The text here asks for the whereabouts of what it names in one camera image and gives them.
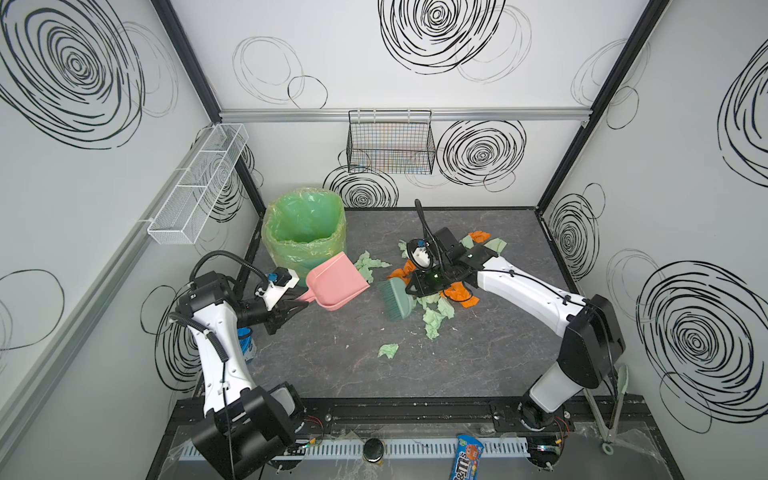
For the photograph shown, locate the large green paper scrap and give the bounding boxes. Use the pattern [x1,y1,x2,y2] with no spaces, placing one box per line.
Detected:
[354,251,391,284]

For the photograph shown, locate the white slotted cable duct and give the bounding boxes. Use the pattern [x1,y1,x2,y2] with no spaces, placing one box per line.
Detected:
[179,436,532,462]

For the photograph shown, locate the green crumpled paper scrap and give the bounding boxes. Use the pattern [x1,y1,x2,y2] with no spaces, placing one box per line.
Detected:
[398,240,408,259]

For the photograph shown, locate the black wire wall basket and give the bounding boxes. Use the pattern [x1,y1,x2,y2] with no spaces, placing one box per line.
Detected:
[345,109,437,175]

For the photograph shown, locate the green paper scrap far right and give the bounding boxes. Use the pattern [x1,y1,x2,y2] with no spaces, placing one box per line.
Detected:
[484,238,508,255]

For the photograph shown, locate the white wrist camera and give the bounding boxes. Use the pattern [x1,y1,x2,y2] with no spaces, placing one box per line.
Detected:
[406,239,433,270]
[255,267,299,311]

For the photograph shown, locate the green bin with plastic liner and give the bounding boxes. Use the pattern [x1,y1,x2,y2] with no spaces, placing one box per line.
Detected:
[261,188,347,278]

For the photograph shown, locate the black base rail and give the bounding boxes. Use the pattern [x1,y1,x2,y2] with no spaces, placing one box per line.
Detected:
[166,394,652,433]

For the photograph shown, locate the green paper scrap front left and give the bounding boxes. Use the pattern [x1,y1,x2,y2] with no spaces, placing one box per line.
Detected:
[378,343,399,360]

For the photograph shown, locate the green hand brush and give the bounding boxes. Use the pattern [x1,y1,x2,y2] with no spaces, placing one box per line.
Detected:
[378,277,416,320]

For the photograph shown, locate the orange paper scrap centre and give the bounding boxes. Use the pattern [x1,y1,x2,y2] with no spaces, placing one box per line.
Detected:
[441,282,479,309]

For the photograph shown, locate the clear plastic wall shelf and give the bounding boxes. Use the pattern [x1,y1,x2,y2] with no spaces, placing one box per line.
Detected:
[147,123,249,245]

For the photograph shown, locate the orange paper scrap far corner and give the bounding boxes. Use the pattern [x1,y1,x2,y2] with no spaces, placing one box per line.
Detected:
[469,231,491,244]

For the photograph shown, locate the blue cup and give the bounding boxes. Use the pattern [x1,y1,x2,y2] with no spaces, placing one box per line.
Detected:
[238,327,256,363]

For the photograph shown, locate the green kitchen tongs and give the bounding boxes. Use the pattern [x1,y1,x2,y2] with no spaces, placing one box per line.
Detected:
[578,363,631,457]

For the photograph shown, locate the candy bag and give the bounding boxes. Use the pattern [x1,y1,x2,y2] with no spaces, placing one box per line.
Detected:
[449,434,484,480]

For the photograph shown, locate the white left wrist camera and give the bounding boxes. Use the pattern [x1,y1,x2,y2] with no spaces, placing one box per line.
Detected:
[255,267,299,311]

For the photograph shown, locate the orange crumpled paper scrap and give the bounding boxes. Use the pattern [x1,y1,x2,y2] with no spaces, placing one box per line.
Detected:
[388,260,417,286]

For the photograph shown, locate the green paper scrap far corner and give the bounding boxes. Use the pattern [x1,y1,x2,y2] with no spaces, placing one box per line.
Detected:
[460,235,474,249]

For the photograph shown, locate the pink plastic dustpan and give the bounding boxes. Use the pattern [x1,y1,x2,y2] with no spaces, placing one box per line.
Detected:
[298,252,370,311]

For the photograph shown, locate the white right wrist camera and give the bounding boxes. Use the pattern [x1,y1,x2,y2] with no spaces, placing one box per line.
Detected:
[406,239,433,270]

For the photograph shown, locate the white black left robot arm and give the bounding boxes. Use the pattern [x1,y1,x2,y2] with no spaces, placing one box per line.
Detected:
[169,267,307,479]

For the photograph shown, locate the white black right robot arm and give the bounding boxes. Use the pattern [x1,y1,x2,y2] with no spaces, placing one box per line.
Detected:
[396,228,626,431]

